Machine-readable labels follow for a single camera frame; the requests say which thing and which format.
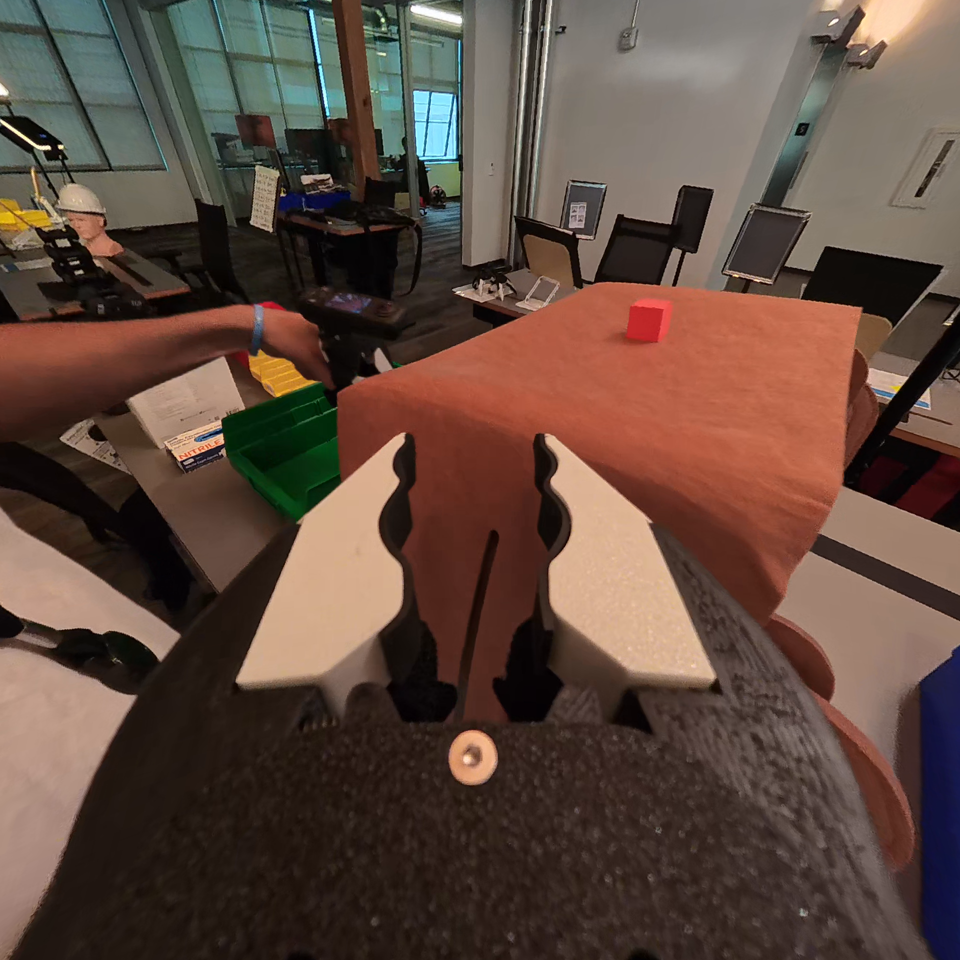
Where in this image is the black mesh chair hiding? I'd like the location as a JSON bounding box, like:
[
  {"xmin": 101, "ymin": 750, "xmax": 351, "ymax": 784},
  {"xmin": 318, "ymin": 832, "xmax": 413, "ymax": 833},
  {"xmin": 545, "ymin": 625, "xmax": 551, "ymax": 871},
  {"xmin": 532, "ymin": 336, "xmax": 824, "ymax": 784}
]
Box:
[{"xmin": 592, "ymin": 213, "xmax": 678, "ymax": 286}]

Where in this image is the black pole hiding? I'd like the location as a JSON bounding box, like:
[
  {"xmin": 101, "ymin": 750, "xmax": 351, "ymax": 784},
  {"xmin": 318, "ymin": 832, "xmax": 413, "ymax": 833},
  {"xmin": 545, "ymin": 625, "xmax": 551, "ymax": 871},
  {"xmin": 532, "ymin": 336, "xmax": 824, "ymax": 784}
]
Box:
[{"xmin": 843, "ymin": 309, "xmax": 960, "ymax": 483}]

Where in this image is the blue glove box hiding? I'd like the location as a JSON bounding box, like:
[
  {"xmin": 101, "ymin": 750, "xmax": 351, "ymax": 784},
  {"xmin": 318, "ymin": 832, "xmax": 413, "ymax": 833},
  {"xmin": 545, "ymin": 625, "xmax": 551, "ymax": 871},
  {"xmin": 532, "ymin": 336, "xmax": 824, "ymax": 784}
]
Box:
[{"xmin": 165, "ymin": 420, "xmax": 228, "ymax": 475}]

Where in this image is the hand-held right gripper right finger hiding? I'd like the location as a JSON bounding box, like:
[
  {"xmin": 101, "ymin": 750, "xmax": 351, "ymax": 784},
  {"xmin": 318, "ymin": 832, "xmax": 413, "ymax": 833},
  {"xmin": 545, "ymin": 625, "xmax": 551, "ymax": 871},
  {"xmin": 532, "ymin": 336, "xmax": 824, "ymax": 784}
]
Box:
[{"xmin": 531, "ymin": 433, "xmax": 719, "ymax": 717}]

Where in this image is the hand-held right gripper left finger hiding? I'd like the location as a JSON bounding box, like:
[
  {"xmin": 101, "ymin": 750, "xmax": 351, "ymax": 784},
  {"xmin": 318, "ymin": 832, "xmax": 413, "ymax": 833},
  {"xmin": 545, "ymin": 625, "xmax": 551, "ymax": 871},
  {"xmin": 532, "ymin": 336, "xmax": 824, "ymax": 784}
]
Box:
[{"xmin": 234, "ymin": 433, "xmax": 420, "ymax": 715}]

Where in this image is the light grey desk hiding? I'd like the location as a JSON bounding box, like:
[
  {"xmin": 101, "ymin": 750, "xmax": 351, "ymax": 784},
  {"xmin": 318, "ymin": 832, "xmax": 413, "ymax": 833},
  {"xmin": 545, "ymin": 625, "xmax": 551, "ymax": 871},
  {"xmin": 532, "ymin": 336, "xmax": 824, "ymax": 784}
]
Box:
[
  {"xmin": 452, "ymin": 270, "xmax": 586, "ymax": 330},
  {"xmin": 93, "ymin": 360, "xmax": 960, "ymax": 931}
]

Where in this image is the red wooden cube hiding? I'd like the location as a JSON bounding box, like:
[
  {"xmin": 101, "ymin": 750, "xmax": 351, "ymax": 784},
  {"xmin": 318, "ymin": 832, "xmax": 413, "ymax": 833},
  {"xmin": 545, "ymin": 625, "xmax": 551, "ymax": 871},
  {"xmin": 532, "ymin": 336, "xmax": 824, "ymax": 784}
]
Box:
[{"xmin": 626, "ymin": 298, "xmax": 673, "ymax": 345}]

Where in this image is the wooden panel on clear stand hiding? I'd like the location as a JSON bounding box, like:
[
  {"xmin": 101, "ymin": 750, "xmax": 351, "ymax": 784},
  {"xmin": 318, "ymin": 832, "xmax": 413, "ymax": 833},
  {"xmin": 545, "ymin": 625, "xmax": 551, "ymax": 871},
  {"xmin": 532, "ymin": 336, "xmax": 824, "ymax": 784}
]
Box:
[{"xmin": 855, "ymin": 311, "xmax": 895, "ymax": 363}]

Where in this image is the green plastic bin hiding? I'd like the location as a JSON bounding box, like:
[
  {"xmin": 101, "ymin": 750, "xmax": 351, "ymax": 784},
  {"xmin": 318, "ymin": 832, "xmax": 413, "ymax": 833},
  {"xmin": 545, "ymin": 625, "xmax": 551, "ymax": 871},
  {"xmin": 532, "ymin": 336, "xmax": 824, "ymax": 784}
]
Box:
[{"xmin": 222, "ymin": 390, "xmax": 341, "ymax": 522}]

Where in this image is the white cardboard box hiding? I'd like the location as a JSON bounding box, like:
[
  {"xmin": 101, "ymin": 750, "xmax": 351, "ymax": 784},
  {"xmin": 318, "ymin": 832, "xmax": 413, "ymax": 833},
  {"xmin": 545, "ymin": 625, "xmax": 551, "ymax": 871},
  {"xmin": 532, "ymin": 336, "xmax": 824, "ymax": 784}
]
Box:
[{"xmin": 126, "ymin": 357, "xmax": 246, "ymax": 450}]

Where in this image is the blue plastic bin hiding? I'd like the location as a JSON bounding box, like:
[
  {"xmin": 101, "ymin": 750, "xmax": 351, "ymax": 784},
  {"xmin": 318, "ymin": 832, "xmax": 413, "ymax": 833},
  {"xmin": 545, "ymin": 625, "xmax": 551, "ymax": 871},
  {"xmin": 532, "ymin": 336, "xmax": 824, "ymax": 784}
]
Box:
[{"xmin": 918, "ymin": 646, "xmax": 960, "ymax": 960}]

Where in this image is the person's left hand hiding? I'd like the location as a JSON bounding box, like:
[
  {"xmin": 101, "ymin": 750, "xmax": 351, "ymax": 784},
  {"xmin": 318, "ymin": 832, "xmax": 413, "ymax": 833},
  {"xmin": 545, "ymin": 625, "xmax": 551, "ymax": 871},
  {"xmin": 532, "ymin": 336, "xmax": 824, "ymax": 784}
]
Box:
[{"xmin": 261, "ymin": 307, "xmax": 336, "ymax": 390}]

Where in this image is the black screen on stand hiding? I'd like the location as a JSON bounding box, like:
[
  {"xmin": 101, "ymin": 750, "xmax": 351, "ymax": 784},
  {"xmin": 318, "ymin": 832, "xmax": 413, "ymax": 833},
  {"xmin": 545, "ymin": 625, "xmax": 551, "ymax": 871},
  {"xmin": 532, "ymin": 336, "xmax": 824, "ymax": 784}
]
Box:
[{"xmin": 669, "ymin": 184, "xmax": 716, "ymax": 288}]

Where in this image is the person's left forearm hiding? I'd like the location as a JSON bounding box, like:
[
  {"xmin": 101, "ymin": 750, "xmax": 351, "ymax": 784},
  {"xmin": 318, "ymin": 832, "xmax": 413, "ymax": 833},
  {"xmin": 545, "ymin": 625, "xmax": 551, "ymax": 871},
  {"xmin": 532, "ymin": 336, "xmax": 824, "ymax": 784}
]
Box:
[{"xmin": 0, "ymin": 303, "xmax": 260, "ymax": 444}]

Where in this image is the yellow blue card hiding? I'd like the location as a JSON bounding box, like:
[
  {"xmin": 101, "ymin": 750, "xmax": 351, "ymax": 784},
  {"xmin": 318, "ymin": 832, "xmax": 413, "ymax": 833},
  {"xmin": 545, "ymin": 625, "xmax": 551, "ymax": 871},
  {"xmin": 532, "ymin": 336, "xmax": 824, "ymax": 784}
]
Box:
[{"xmin": 870, "ymin": 367, "xmax": 933, "ymax": 411}]

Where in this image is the small black device stand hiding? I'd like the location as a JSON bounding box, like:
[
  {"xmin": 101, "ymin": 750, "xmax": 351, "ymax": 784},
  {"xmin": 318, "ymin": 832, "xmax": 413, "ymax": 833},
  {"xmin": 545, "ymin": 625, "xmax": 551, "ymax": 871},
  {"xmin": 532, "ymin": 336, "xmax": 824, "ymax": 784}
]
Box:
[{"xmin": 471, "ymin": 262, "xmax": 519, "ymax": 303}]

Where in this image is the rust brown felt bag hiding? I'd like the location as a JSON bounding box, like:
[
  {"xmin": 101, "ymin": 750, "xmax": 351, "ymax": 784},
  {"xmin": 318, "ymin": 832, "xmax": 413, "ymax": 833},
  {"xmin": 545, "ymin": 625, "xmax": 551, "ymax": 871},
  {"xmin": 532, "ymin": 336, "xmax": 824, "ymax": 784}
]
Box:
[{"xmin": 337, "ymin": 282, "xmax": 916, "ymax": 871}]

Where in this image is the yellow plastic bin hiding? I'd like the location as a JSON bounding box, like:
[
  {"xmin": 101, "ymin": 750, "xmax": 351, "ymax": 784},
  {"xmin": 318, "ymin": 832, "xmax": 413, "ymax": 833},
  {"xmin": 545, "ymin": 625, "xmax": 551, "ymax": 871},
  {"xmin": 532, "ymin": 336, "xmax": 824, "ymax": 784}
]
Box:
[{"xmin": 247, "ymin": 351, "xmax": 320, "ymax": 399}]

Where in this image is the framed notice sign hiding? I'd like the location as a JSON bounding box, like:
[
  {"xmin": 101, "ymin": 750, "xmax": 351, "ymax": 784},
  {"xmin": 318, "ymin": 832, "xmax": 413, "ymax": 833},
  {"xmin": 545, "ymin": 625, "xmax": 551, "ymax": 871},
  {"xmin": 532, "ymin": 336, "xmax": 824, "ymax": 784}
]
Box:
[{"xmin": 561, "ymin": 180, "xmax": 609, "ymax": 241}]

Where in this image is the mannequin head white hardhat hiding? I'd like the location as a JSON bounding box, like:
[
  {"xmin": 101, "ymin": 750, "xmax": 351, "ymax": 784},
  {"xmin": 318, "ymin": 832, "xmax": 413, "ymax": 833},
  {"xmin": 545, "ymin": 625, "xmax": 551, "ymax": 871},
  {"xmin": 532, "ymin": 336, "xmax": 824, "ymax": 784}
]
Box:
[{"xmin": 56, "ymin": 183, "xmax": 126, "ymax": 258}]

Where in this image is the black flat panel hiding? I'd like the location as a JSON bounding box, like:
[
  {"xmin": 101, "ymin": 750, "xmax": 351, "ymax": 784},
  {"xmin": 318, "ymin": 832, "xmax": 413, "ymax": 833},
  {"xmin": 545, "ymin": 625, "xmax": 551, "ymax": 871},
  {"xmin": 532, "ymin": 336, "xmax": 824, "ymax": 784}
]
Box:
[{"xmin": 800, "ymin": 246, "xmax": 945, "ymax": 329}]

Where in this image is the red plastic bin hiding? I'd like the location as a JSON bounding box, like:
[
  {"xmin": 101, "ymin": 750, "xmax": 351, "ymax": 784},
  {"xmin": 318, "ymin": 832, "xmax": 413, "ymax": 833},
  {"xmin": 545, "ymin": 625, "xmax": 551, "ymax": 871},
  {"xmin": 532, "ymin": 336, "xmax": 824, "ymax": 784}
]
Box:
[{"xmin": 228, "ymin": 301, "xmax": 286, "ymax": 367}]

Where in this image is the framed dark screen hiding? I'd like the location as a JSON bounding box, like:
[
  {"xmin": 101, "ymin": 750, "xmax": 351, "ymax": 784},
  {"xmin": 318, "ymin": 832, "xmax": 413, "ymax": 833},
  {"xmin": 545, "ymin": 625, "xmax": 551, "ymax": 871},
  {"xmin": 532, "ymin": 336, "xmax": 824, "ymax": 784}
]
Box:
[{"xmin": 721, "ymin": 202, "xmax": 813, "ymax": 286}]

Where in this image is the white printed chart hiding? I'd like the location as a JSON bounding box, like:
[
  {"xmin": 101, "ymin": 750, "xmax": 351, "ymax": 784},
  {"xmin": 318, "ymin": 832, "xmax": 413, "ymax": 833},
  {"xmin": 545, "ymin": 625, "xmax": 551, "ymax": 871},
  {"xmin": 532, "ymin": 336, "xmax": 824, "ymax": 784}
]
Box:
[{"xmin": 249, "ymin": 165, "xmax": 282, "ymax": 234}]

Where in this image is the dark wooden table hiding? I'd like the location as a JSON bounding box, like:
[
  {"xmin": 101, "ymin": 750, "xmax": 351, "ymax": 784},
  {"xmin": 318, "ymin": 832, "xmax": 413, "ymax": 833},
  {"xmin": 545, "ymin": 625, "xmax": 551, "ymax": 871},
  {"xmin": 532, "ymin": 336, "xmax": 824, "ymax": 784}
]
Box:
[{"xmin": 276, "ymin": 191, "xmax": 423, "ymax": 301}]

